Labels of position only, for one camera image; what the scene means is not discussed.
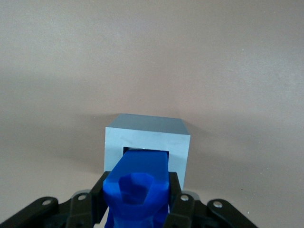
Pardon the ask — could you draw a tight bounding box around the blue plastic insert part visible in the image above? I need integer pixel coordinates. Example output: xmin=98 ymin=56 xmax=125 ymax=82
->
xmin=103 ymin=150 xmax=172 ymax=228

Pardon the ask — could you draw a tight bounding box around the brown table cover mat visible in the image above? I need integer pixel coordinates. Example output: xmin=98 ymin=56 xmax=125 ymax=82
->
xmin=0 ymin=0 xmax=304 ymax=228

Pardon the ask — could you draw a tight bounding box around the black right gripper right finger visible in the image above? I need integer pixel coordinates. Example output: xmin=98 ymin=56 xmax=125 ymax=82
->
xmin=163 ymin=171 xmax=259 ymax=228

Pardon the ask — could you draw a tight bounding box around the gray square base block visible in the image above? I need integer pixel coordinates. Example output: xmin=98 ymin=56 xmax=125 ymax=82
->
xmin=104 ymin=113 xmax=192 ymax=191

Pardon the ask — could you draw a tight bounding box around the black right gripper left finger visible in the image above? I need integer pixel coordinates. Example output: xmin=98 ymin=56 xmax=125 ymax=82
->
xmin=0 ymin=171 xmax=113 ymax=228

